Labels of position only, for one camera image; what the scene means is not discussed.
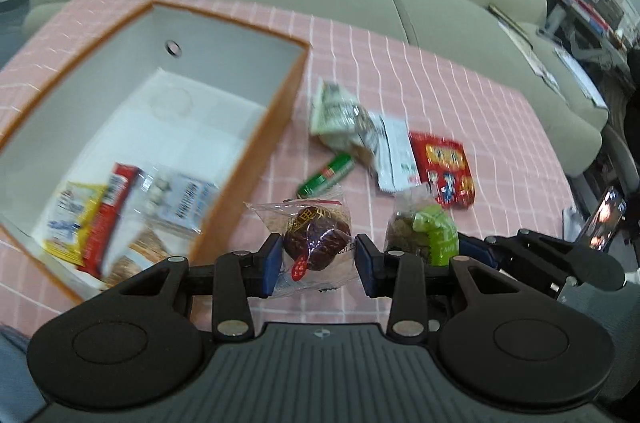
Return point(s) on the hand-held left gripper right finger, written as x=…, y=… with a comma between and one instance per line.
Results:
x=364, y=270

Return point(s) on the white snack packet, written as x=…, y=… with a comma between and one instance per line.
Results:
x=395, y=153

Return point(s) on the white bookshelf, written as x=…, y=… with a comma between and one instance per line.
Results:
x=595, y=3

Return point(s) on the pink checked tablecloth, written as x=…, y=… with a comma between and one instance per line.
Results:
x=450, y=93

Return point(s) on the clear packet of white balls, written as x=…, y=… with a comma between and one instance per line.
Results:
x=180, y=203

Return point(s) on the smartphone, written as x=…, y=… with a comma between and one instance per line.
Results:
x=602, y=218

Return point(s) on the dark book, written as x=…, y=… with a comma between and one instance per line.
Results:
x=507, y=22

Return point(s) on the red snack bar packet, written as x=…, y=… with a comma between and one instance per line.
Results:
x=107, y=213

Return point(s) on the white magazine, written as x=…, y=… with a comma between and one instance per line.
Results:
x=532, y=55
x=582, y=75

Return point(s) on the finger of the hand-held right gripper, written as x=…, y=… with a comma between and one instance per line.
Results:
x=472, y=245

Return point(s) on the red cartoon snack packet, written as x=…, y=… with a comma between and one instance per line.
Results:
x=442, y=168

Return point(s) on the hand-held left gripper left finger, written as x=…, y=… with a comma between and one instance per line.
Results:
x=272, y=263

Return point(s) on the clear packet of brown sweets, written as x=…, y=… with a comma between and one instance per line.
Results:
x=315, y=238

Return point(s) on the yellow snack packet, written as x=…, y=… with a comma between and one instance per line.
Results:
x=70, y=223

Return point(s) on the pale green snack packet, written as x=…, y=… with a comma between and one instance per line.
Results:
x=335, y=113

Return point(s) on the brown cracker packet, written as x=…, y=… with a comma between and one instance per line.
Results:
x=142, y=253

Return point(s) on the green tube snack packet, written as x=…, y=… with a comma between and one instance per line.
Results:
x=327, y=175

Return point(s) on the orange storage box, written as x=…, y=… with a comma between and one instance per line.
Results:
x=225, y=68

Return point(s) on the green label clear snack packet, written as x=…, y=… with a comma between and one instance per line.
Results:
x=430, y=228

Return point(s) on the white phone stand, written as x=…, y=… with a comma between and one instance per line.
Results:
x=572, y=223

